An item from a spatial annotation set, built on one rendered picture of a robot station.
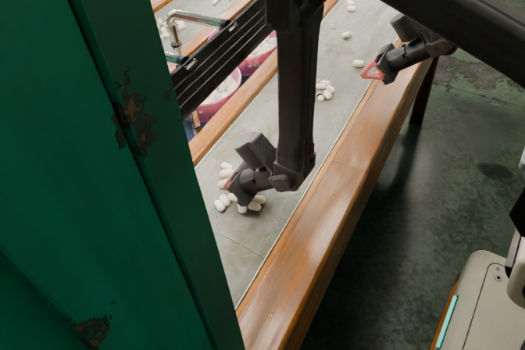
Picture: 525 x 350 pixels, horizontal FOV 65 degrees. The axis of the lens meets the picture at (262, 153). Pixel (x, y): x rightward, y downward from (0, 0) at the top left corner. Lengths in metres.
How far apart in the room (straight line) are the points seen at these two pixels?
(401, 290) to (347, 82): 0.84
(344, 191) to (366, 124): 0.25
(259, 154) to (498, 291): 0.95
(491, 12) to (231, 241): 0.68
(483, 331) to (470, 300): 0.09
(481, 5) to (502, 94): 2.25
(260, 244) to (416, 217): 1.13
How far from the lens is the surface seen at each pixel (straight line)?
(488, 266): 1.57
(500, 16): 0.52
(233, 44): 0.90
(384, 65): 1.10
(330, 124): 1.20
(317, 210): 0.96
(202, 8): 1.87
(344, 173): 1.04
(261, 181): 0.87
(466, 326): 1.44
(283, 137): 0.74
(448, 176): 2.16
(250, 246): 0.94
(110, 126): 0.17
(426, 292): 1.78
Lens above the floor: 1.53
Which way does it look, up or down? 45 degrees down
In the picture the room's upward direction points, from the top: 6 degrees counter-clockwise
